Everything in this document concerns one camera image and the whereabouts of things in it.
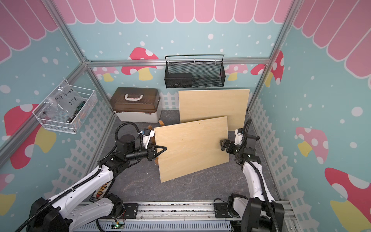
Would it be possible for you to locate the green circuit board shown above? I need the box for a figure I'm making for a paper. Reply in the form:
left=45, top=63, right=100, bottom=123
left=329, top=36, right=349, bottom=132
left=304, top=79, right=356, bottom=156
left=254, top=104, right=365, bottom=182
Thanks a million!
left=111, top=223, right=125, bottom=230

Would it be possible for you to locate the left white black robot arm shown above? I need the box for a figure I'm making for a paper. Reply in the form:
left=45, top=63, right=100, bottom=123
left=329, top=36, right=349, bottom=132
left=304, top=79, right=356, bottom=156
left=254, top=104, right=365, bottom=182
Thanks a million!
left=16, top=122, right=167, bottom=232

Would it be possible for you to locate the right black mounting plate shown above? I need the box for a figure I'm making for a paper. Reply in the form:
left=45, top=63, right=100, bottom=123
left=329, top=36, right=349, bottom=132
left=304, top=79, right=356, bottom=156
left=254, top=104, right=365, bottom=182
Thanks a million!
left=213, top=202, right=232, bottom=218

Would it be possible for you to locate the black box in basket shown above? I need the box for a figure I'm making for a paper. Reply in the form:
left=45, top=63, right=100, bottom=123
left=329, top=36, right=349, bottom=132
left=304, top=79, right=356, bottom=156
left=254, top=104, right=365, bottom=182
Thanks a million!
left=164, top=73, right=193, bottom=89

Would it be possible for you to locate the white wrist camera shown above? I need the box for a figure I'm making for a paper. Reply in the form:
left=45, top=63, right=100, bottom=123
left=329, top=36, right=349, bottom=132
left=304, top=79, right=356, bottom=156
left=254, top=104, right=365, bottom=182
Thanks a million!
left=234, top=128, right=245, bottom=145
left=138, top=129, right=155, bottom=149

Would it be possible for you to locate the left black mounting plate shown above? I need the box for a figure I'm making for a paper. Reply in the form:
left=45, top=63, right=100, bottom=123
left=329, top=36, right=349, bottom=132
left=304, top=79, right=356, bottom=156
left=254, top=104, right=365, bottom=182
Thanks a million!
left=117, top=203, right=139, bottom=219

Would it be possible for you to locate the black mounting plate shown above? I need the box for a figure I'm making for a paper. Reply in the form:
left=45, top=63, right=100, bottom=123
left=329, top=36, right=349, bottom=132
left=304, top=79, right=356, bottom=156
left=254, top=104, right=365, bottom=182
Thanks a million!
left=117, top=203, right=139, bottom=219
left=213, top=202, right=232, bottom=218

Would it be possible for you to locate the clear plastic labelled bag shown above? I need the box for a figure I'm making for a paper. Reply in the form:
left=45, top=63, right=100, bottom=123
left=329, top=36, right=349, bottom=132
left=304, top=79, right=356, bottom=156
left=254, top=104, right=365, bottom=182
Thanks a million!
left=43, top=80, right=85, bottom=121

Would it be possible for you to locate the white wire wall basket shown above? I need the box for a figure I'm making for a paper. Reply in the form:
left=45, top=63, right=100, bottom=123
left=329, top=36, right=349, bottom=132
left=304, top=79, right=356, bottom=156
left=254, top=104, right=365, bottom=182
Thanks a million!
left=32, top=79, right=98, bottom=134

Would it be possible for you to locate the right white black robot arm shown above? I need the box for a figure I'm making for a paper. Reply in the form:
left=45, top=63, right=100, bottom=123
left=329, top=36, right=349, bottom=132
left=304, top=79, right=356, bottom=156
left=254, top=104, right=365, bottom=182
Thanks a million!
left=214, top=138, right=285, bottom=232

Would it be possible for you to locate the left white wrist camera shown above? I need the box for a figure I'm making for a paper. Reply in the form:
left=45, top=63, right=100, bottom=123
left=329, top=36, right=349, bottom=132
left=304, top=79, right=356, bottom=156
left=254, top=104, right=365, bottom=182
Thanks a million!
left=138, top=129, right=155, bottom=149

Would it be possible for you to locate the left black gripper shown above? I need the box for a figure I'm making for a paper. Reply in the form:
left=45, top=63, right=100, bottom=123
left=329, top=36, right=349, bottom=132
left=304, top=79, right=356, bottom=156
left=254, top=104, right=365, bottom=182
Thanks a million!
left=127, top=143, right=167, bottom=162

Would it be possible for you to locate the wooden easel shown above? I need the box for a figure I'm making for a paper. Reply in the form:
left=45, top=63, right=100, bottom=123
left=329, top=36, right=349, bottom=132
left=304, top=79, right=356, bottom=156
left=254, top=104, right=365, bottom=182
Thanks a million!
left=147, top=119, right=165, bottom=165

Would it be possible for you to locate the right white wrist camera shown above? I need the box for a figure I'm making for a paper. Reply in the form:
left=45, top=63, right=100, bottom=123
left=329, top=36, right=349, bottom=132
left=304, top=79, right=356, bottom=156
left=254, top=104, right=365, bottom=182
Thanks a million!
left=234, top=128, right=245, bottom=145

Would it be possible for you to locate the black tray of bits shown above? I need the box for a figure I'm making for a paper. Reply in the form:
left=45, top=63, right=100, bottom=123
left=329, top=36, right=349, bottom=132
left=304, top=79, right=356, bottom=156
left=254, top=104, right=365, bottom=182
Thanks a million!
left=89, top=180, right=115, bottom=203

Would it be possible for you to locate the brown lid storage box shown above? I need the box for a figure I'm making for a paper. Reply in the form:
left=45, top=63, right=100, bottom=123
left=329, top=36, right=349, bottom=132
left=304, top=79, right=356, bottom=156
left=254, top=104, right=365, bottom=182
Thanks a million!
left=110, top=87, right=162, bottom=123

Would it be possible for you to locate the plywood board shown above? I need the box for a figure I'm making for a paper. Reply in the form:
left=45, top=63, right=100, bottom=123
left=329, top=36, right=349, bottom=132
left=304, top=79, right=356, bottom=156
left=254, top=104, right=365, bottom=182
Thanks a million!
left=154, top=117, right=230, bottom=183
left=178, top=89, right=250, bottom=131

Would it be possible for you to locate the black mesh wall basket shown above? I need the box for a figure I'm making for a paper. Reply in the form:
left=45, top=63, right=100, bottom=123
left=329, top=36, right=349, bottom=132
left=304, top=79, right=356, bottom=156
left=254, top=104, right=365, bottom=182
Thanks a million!
left=165, top=54, right=226, bottom=89

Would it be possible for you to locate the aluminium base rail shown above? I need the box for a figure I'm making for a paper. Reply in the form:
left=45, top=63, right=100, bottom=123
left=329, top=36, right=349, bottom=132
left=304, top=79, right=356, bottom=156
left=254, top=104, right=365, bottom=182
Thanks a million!
left=77, top=200, right=241, bottom=232

